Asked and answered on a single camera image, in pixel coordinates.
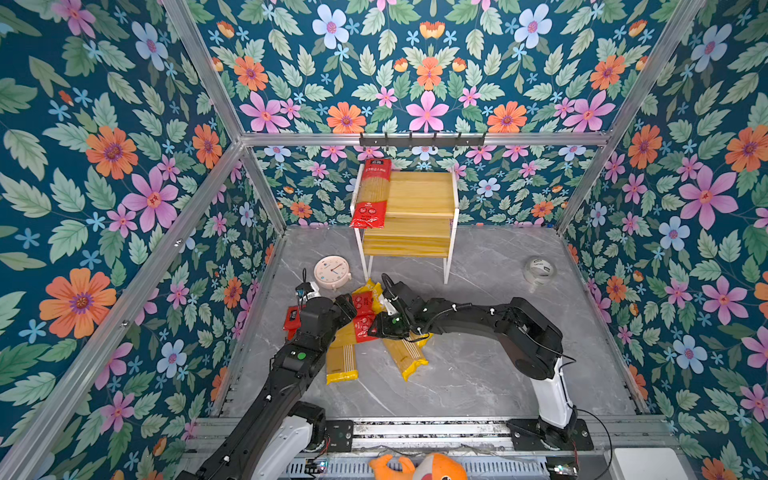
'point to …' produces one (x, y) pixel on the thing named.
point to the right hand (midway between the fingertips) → (370, 330)
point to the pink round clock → (332, 271)
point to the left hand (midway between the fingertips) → (348, 294)
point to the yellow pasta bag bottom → (341, 356)
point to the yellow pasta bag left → (408, 354)
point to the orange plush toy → (435, 466)
